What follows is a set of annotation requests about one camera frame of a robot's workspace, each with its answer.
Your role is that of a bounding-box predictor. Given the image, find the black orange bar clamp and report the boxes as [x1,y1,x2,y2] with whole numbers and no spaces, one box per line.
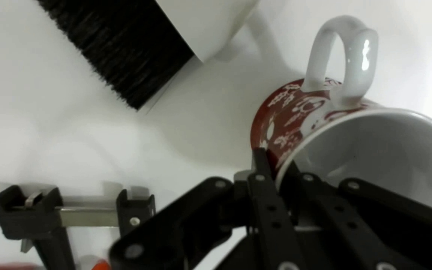
[0,183,158,270]

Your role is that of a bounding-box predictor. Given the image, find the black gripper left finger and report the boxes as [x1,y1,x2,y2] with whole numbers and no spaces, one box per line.
[109,147,304,270]

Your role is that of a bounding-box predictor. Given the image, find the white brush black bristles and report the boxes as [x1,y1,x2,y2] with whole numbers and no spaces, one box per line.
[35,0,262,111]

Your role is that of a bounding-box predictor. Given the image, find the white red patterned mug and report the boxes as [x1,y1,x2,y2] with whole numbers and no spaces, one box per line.
[250,14,432,231]

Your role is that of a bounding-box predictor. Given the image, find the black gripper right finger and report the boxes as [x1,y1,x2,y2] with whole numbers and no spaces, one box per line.
[280,161,432,270]

